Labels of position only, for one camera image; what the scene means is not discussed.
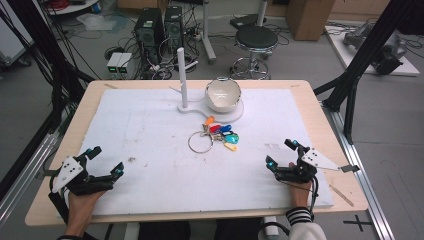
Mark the brown cardboard box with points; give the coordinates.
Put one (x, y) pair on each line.
(308, 18)

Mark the thin wooden stick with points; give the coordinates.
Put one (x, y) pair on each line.
(341, 195)

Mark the person's leg dark trousers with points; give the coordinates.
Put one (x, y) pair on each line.
(165, 231)
(238, 230)

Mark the clear plastic sheet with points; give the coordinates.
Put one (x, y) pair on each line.
(100, 21)

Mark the grey robot device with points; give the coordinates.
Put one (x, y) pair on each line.
(388, 53)

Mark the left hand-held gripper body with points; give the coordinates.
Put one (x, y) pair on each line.
(68, 170)

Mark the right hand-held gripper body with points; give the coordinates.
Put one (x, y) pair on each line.
(315, 160)

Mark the white round table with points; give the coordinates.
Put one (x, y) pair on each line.
(71, 7)

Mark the white desk leg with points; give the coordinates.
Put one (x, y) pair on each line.
(207, 36)
(261, 13)

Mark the black round stool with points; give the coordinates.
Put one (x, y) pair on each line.
(256, 38)

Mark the black flat bag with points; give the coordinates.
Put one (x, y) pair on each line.
(245, 20)

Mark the key bunch with coloured tags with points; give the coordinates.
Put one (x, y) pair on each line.
(221, 132)

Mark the aluminium rail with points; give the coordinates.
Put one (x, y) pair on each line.
(363, 180)
(23, 180)

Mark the white round bowl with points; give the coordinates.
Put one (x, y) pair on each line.
(222, 95)

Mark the black metal frame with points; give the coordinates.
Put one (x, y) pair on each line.
(361, 56)
(50, 56)

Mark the person's right hand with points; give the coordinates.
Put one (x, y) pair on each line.
(299, 195)

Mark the black computer tower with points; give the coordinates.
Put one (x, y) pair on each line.
(173, 28)
(149, 31)

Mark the white power supply box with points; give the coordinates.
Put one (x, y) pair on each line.
(113, 62)
(124, 63)

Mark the person's left hand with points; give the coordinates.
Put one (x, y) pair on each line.
(80, 210)

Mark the wooden table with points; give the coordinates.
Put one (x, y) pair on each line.
(318, 128)

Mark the white stand with pole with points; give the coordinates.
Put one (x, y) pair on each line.
(182, 76)

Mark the white table leg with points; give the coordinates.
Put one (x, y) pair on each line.
(270, 224)

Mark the white floor platform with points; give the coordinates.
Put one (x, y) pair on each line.
(405, 68)

